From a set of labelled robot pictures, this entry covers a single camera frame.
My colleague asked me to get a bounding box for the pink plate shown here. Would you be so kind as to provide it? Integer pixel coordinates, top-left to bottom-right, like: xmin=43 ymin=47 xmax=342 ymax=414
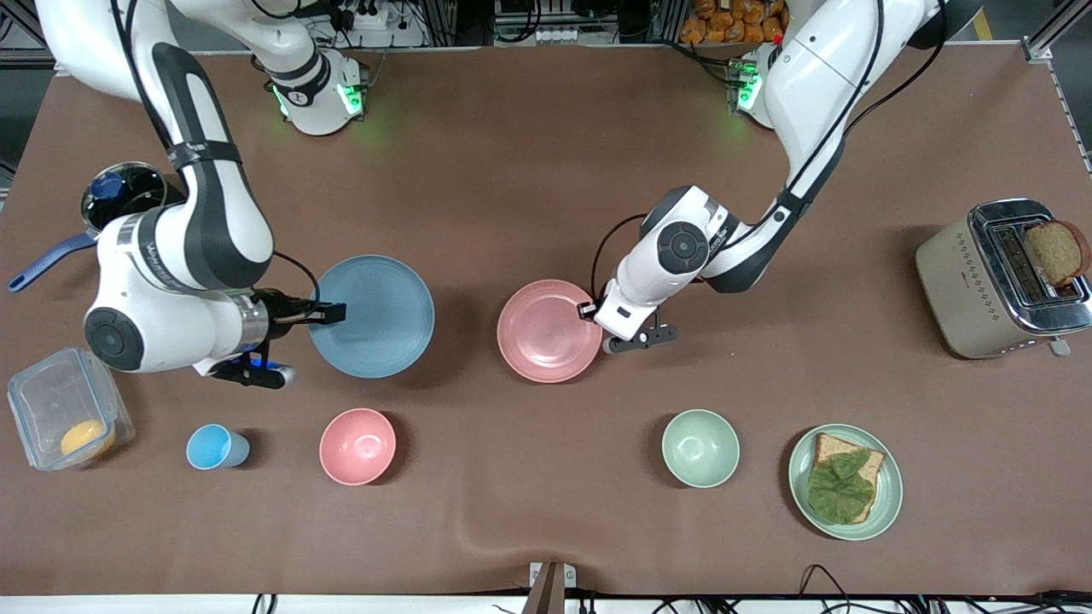
xmin=497 ymin=279 xmax=604 ymax=384

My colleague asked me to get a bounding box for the blue plate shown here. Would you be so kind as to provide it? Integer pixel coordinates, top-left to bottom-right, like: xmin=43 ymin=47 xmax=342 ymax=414
xmin=308 ymin=254 xmax=436 ymax=379

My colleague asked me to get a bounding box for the brown table cover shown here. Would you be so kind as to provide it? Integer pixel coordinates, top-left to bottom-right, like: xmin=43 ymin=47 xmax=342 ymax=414
xmin=0 ymin=43 xmax=1092 ymax=598

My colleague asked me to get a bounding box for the pink bowl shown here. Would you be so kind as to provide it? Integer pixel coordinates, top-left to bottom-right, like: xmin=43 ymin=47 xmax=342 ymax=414
xmin=319 ymin=408 xmax=398 ymax=487

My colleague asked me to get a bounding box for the blue cup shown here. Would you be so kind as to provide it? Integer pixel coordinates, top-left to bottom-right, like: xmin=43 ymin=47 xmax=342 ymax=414
xmin=186 ymin=424 xmax=251 ymax=471

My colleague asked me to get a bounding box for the green bowl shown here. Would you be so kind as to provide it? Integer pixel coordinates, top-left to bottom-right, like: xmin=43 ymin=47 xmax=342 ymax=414
xmin=661 ymin=409 xmax=741 ymax=489

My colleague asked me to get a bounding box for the yellow round food piece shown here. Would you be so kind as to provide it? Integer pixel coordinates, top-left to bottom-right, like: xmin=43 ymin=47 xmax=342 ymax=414
xmin=60 ymin=419 xmax=116 ymax=461

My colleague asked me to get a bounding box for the clear plastic container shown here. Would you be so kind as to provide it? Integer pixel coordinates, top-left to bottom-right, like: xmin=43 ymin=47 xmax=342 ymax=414
xmin=7 ymin=346 xmax=136 ymax=472

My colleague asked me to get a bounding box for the brown bread slice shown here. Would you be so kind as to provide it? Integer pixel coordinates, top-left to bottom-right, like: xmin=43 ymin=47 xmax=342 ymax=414
xmin=810 ymin=432 xmax=886 ymax=524

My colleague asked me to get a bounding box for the metal table clamp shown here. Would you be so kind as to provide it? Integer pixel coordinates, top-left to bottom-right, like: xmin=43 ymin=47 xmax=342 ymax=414
xmin=528 ymin=561 xmax=578 ymax=614

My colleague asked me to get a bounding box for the white power strip with plugs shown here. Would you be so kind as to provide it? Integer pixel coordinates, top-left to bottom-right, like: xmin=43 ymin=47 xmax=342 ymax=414
xmin=328 ymin=0 xmax=402 ymax=31

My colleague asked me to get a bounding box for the green lettuce leaf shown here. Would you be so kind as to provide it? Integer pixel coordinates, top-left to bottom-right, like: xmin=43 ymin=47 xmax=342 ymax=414
xmin=807 ymin=449 xmax=877 ymax=524

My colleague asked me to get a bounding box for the orange snack bags pile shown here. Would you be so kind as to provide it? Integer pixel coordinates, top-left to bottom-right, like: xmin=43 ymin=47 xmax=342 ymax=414
xmin=680 ymin=0 xmax=787 ymax=45

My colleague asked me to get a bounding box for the green plate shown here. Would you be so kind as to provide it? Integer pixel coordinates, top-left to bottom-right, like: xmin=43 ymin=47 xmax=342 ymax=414
xmin=787 ymin=423 xmax=903 ymax=542

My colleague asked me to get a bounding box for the silver toaster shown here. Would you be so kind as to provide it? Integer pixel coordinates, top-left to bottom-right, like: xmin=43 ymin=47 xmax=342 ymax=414
xmin=915 ymin=198 xmax=1092 ymax=361

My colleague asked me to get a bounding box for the brown toast slice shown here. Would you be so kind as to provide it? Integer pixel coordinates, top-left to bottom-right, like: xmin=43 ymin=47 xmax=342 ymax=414
xmin=1022 ymin=220 xmax=1091 ymax=288

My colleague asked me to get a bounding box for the black saucepan with blue handle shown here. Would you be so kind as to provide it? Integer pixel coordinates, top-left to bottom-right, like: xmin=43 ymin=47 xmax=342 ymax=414
xmin=7 ymin=160 xmax=185 ymax=293

